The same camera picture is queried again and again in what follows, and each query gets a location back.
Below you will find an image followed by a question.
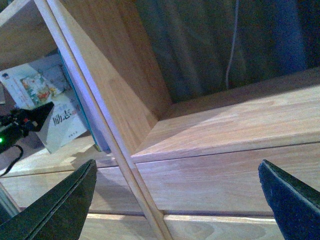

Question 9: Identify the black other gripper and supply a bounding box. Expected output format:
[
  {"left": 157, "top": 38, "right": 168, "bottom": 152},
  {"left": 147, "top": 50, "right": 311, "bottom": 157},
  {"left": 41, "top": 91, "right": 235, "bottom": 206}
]
[{"left": 0, "top": 101, "right": 54, "bottom": 153}]

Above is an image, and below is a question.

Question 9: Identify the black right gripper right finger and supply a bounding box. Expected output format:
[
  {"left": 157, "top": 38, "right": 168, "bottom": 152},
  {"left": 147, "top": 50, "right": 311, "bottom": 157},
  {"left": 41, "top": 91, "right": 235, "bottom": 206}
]
[{"left": 258, "top": 159, "right": 320, "bottom": 240}]

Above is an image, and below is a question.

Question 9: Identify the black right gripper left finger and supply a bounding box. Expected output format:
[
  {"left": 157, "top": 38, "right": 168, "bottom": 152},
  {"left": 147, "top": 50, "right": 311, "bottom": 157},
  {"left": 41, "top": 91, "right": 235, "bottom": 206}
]
[{"left": 0, "top": 159, "right": 97, "bottom": 240}]

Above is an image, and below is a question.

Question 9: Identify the white illustrated book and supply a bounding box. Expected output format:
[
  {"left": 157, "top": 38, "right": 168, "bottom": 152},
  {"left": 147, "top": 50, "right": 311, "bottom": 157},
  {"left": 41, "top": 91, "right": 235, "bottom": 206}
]
[{"left": 0, "top": 53, "right": 88, "bottom": 153}]

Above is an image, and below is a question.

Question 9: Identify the light wooden shelf cabinet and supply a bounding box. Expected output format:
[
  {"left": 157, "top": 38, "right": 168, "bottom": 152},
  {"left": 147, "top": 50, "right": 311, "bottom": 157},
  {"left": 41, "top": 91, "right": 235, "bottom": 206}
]
[{"left": 0, "top": 0, "right": 320, "bottom": 240}]

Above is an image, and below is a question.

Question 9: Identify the teal spined book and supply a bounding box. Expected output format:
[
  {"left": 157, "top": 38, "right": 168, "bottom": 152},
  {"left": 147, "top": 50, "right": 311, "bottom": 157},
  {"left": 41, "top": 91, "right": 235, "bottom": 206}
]
[{"left": 57, "top": 48, "right": 112, "bottom": 154}]

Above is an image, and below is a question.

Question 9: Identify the dark curtain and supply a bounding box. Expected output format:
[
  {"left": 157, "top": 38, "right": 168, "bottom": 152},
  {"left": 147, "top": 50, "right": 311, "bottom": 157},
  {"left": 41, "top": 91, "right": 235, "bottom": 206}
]
[{"left": 134, "top": 0, "right": 320, "bottom": 103}]

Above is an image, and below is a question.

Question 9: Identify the black cable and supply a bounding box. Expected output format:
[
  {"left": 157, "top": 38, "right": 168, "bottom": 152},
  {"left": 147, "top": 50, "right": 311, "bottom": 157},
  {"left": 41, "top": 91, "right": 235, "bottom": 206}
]
[{"left": 0, "top": 144, "right": 25, "bottom": 177}]

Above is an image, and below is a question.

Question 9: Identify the white hanging cable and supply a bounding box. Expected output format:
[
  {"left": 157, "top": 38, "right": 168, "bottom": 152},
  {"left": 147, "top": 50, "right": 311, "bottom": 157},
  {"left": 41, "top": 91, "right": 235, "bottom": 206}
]
[{"left": 224, "top": 0, "right": 241, "bottom": 90}]

